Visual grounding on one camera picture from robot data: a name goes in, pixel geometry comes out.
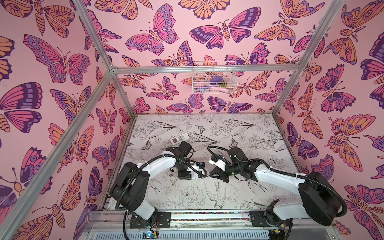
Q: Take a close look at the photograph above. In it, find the small white remote control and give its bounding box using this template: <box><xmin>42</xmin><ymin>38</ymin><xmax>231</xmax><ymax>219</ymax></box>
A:
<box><xmin>170</xmin><ymin>133</ymin><xmax>190</xmax><ymax>145</ymax></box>

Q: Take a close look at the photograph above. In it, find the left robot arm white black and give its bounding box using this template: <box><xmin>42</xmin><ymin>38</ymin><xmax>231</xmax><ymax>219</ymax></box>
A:
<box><xmin>109</xmin><ymin>141</ymin><xmax>193</xmax><ymax>224</ymax></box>

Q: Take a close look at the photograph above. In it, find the aluminium cage frame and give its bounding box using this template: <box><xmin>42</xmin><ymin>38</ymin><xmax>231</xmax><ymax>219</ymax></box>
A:
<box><xmin>0</xmin><ymin>0</ymin><xmax>344</xmax><ymax>240</ymax></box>

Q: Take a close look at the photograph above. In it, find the purple item in basket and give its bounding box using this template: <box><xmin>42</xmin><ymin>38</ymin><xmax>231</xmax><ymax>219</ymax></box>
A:
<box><xmin>210</xmin><ymin>76</ymin><xmax>225</xmax><ymax>85</ymax></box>

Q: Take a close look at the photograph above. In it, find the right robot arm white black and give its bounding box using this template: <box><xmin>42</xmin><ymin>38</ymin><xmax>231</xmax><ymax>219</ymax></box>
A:
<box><xmin>207</xmin><ymin>146</ymin><xmax>348</xmax><ymax>227</ymax></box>

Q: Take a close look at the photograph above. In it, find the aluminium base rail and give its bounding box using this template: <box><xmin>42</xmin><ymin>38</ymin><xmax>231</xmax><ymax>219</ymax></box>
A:
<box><xmin>83</xmin><ymin>210</ymin><xmax>343</xmax><ymax>240</ymax></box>

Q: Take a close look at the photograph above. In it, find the green circuit board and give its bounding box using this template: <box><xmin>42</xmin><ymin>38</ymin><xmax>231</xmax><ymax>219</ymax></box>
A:
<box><xmin>142</xmin><ymin>231</ymin><xmax>159</xmax><ymax>240</ymax></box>

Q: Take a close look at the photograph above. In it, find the long white remote control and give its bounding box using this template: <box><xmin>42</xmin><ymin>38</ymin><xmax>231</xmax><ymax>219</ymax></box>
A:
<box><xmin>187</xmin><ymin>162</ymin><xmax>207</xmax><ymax>180</ymax></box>

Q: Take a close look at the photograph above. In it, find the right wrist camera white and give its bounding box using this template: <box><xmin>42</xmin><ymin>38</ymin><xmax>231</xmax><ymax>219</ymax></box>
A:
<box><xmin>209</xmin><ymin>159</ymin><xmax>227</xmax><ymax>171</ymax></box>

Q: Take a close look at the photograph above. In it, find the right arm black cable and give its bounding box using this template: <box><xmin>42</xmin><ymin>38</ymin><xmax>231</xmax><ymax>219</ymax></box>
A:
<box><xmin>206</xmin><ymin>145</ymin><xmax>348</xmax><ymax>218</ymax></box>

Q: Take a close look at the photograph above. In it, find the white wire basket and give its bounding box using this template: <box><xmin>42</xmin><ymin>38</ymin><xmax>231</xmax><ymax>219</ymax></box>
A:
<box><xmin>191</xmin><ymin>62</ymin><xmax>238</xmax><ymax>95</ymax></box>

